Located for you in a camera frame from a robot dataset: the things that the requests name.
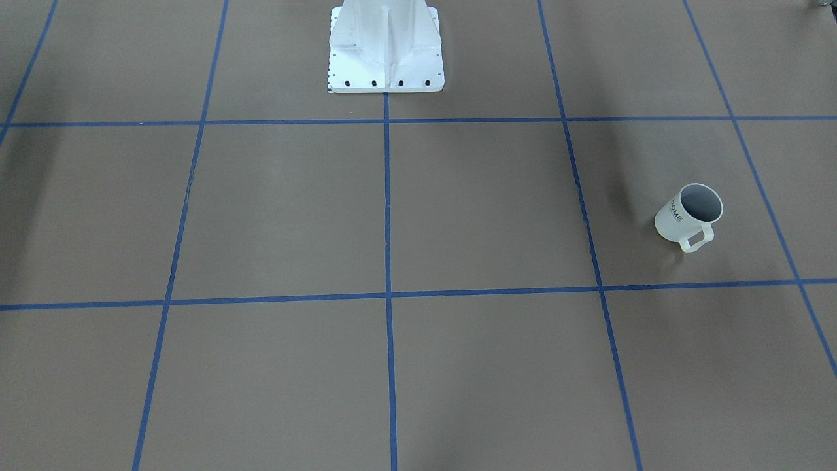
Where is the white ribbed mug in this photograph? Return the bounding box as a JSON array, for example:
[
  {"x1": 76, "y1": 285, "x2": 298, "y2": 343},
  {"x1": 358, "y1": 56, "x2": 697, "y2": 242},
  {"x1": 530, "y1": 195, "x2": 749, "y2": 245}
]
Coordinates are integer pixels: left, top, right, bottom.
[{"x1": 654, "y1": 184, "x2": 724, "y2": 253}]

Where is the white camera pillar with base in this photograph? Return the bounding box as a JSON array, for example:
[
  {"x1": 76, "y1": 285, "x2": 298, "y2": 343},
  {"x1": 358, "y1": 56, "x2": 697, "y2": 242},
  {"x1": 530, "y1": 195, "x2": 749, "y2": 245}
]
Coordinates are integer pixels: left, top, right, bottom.
[{"x1": 327, "y1": 1, "x2": 445, "y2": 94}]

